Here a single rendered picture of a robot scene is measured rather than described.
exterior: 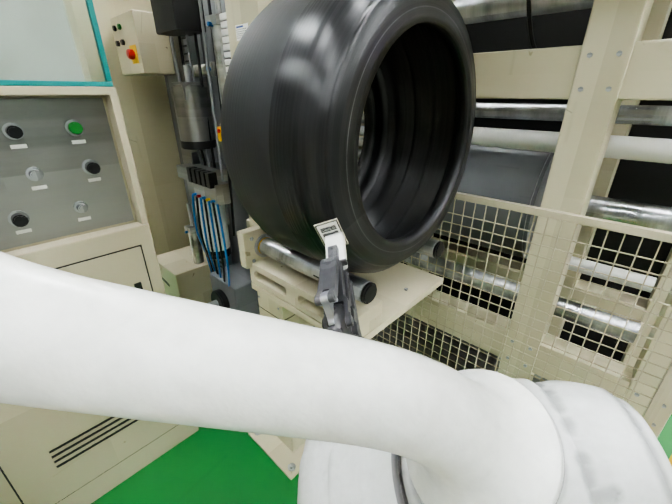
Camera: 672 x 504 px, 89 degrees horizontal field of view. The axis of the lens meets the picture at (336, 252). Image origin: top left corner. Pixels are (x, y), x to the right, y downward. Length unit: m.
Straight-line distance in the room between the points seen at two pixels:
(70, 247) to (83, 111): 0.35
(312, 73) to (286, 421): 0.44
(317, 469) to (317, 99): 0.43
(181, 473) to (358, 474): 1.29
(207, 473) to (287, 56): 1.38
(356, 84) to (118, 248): 0.86
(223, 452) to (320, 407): 1.43
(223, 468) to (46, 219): 1.02
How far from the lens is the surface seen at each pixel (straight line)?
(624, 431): 0.29
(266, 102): 0.56
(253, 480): 1.50
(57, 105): 1.14
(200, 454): 1.61
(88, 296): 0.19
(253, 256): 0.89
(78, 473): 1.53
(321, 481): 0.36
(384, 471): 0.32
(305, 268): 0.76
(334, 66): 0.53
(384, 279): 0.93
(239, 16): 0.95
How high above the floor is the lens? 1.26
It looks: 25 degrees down
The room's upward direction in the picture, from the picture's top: straight up
